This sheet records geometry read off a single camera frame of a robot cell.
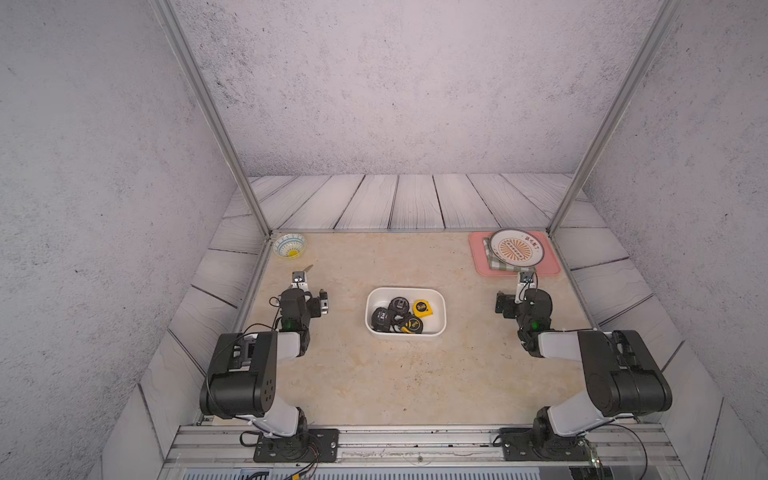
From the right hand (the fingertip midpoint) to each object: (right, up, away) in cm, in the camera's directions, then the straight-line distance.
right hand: (519, 291), depth 94 cm
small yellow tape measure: (-30, -6, +2) cm, 31 cm away
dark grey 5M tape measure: (-43, -8, -3) cm, 44 cm away
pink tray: (+18, +8, +17) cm, 26 cm away
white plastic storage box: (-26, -10, 0) cm, 28 cm away
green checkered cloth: (-2, +8, +16) cm, 18 cm away
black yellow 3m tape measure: (-33, -10, -3) cm, 35 cm away
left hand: (-65, 0, +1) cm, 65 cm away
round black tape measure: (-37, -5, +2) cm, 38 cm away
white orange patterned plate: (+7, +14, +20) cm, 26 cm away
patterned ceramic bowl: (-78, +15, +21) cm, 82 cm away
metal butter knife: (-71, +6, +17) cm, 73 cm away
